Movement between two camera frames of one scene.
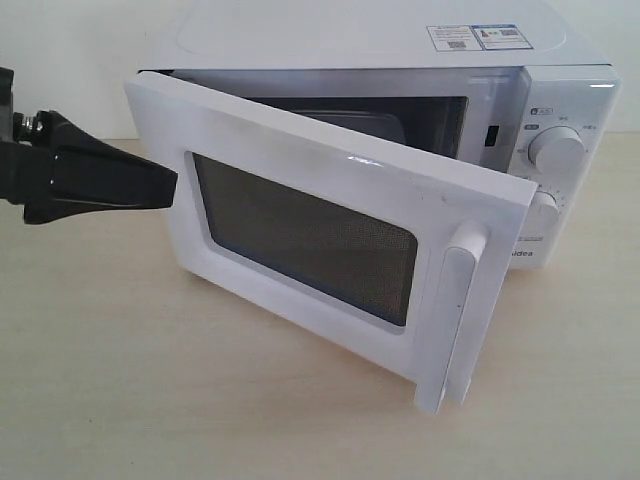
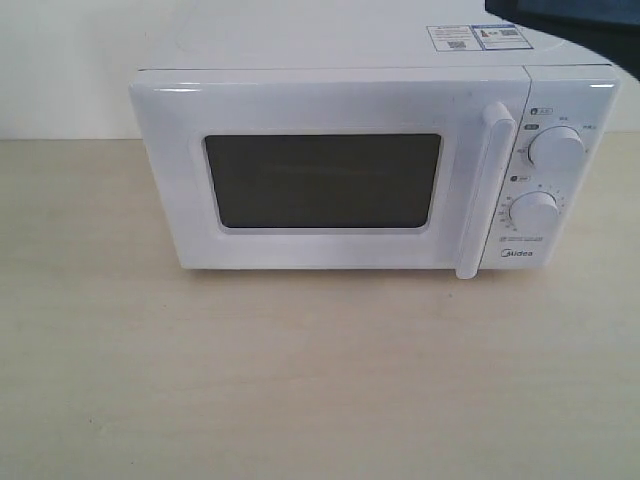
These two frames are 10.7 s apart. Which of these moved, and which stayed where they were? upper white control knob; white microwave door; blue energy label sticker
Moved: white microwave door
Stayed: upper white control knob; blue energy label sticker
